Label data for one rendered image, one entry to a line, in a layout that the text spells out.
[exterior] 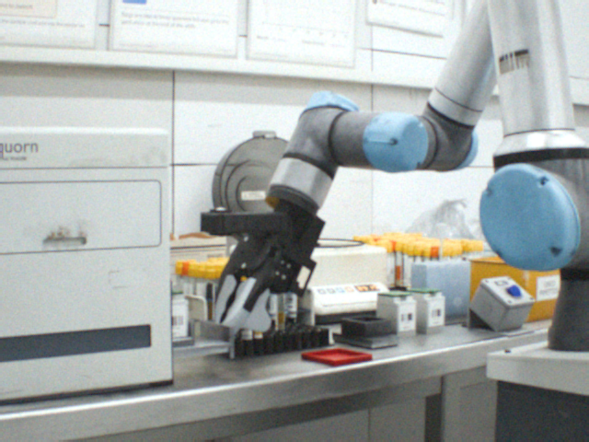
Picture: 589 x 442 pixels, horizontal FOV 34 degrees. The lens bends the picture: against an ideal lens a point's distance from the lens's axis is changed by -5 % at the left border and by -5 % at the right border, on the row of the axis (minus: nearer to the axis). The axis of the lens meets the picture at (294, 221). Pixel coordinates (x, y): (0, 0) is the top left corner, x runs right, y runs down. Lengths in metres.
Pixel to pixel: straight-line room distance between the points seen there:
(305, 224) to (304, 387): 0.22
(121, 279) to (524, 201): 0.45
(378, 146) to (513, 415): 0.37
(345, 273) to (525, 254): 0.67
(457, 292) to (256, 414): 0.54
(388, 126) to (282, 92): 0.86
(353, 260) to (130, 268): 0.66
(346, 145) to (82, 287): 0.39
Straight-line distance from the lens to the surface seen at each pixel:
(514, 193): 1.09
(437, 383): 1.49
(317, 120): 1.33
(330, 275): 1.70
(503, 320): 1.56
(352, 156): 1.29
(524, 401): 1.24
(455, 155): 1.38
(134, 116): 1.89
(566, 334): 1.22
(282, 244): 1.29
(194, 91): 1.96
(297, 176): 1.31
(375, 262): 1.75
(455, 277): 1.68
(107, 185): 1.13
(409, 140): 1.26
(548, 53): 1.13
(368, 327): 1.45
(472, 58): 1.33
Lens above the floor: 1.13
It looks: 3 degrees down
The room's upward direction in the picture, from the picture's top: straight up
